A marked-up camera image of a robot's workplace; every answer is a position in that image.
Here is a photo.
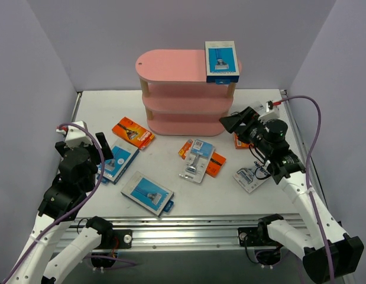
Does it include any white Gillette pack lower right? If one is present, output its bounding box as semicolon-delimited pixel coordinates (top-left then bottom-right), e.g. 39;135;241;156
233;160;271;193

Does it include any orange razor cartridge box right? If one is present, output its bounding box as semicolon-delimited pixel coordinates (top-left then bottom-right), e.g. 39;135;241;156
234;133;250;149

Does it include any white Gillette pack upper right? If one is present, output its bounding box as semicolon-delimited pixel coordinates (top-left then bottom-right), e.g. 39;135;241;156
250;101;265;114

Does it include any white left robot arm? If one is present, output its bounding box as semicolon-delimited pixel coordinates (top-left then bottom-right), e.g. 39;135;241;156
3;131;119;283

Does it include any orange Gillette box centre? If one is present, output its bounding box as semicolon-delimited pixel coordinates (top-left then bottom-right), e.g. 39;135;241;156
179;139;226;178

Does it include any blue Harry's razor box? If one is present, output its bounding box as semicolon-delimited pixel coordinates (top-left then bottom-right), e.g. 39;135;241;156
205;41;240;85

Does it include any blue Harry's box left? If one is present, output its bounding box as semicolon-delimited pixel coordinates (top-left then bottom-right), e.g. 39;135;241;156
101;138;140;185

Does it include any white gillette pack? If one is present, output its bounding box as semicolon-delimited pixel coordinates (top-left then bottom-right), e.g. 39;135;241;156
233;160;271;193
250;101;265;114

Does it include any orange Gillette Fusion box left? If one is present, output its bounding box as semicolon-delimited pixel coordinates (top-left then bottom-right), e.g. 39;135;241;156
112;117;155;150

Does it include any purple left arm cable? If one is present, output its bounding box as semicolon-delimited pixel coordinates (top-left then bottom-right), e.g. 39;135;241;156
2;123;136;284

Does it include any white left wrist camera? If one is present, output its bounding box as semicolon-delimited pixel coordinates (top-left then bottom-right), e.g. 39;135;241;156
56;126;93;149

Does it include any aluminium front rail frame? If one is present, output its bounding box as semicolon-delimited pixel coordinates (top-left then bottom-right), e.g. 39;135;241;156
31;90;348;255

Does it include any blue Harry's box front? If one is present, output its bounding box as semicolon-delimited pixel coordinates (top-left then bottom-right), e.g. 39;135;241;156
121;171;174;217

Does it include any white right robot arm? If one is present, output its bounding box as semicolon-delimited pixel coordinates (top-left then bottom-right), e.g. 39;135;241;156
219;107;364;283

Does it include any clear blister razor pack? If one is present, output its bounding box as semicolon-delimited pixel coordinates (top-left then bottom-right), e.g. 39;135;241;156
179;139;215;183

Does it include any pink three-tier shelf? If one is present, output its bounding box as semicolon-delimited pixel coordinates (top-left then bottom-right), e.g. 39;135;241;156
135;49;237;136

